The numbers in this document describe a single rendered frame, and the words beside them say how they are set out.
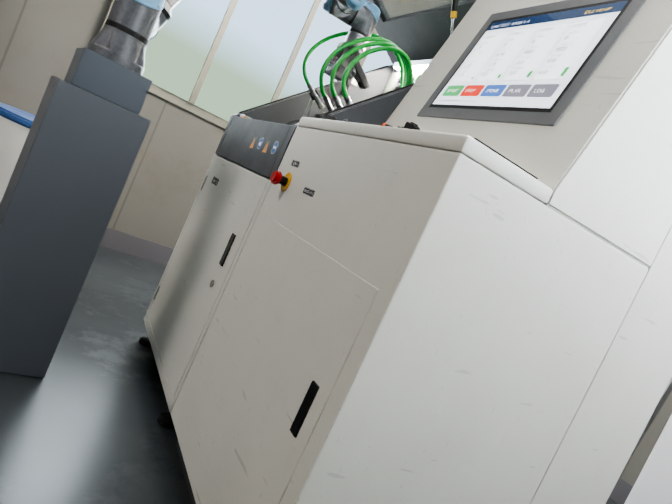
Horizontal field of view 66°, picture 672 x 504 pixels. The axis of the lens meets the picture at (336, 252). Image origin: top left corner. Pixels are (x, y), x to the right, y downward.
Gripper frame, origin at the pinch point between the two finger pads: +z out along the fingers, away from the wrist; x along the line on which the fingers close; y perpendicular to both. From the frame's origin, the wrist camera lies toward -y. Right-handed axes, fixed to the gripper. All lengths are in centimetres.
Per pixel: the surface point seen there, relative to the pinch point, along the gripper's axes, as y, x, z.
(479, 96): -4, 69, -6
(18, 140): 87, -98, 63
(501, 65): -6, 68, -15
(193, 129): 9, -165, 24
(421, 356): 12, 105, 49
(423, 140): 23, 94, 15
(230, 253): 23, 28, 56
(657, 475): -155, 72, 74
